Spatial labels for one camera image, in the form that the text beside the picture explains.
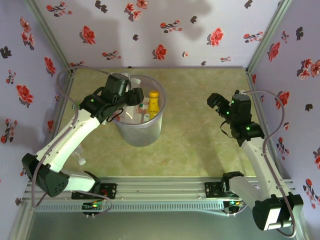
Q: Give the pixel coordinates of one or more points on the aluminium side rail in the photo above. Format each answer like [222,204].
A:
[69,81]

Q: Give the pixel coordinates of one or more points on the aluminium frame rail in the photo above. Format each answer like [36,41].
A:
[160,187]

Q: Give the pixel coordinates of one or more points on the clear bottle white cap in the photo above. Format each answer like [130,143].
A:
[82,161]

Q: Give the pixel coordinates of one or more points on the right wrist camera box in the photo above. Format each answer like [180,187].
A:
[243,92]

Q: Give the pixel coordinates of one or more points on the circuit board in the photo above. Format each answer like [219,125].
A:
[93,206]
[233,203]

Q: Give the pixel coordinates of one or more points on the aluminium corner post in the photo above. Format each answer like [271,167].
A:
[268,35]
[51,35]

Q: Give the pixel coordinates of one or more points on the translucent plastic bin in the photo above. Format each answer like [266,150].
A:
[140,135]

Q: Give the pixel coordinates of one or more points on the left circuit board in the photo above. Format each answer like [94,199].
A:
[93,206]

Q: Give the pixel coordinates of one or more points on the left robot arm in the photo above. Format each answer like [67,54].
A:
[65,140]

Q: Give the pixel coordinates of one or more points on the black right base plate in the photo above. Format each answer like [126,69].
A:
[212,190]

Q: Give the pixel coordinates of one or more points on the yellow plastic bottle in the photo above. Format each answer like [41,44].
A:
[153,105]

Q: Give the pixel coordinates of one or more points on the right circuit board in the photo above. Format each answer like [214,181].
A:
[233,203]

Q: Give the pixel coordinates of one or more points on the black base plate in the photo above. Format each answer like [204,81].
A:
[111,191]
[212,190]

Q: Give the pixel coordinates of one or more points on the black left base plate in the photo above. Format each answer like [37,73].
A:
[111,191]

